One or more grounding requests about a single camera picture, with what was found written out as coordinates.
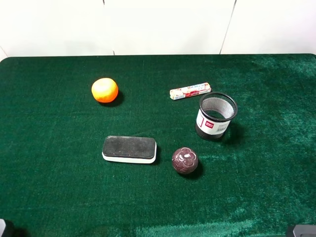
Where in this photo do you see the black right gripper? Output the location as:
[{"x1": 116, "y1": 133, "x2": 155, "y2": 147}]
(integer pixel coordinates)
[{"x1": 286, "y1": 225, "x2": 316, "y2": 237}]

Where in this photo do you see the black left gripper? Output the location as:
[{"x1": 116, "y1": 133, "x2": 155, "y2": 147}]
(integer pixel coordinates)
[{"x1": 0, "y1": 219, "x2": 14, "y2": 237}]

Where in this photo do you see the orange mandarin fruit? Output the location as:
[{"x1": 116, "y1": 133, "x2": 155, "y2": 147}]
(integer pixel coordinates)
[{"x1": 91, "y1": 78, "x2": 119, "y2": 103}]

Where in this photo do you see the green velvet table cloth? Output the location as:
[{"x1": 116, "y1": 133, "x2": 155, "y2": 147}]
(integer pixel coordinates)
[{"x1": 0, "y1": 54, "x2": 316, "y2": 237}]

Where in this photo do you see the dark red carved ball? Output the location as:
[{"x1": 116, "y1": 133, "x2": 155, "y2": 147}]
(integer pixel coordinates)
[{"x1": 172, "y1": 147, "x2": 198, "y2": 175}]

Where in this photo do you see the black mesh pen cup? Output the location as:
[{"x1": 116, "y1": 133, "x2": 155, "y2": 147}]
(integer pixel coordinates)
[{"x1": 195, "y1": 92, "x2": 238, "y2": 141}]

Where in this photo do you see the black and white board eraser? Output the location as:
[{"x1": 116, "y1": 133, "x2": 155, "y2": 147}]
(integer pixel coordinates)
[{"x1": 102, "y1": 136, "x2": 157, "y2": 164}]

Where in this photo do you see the candy stick pack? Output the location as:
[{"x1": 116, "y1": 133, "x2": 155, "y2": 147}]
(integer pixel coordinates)
[{"x1": 169, "y1": 82, "x2": 212, "y2": 100}]

